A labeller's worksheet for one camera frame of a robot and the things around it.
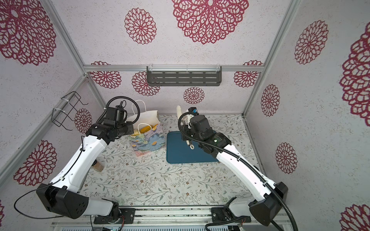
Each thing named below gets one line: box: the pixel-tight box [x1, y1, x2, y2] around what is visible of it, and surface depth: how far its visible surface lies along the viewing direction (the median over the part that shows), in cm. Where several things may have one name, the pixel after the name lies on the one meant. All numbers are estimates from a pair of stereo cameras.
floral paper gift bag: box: [127, 110, 166, 157], surface depth 86 cm
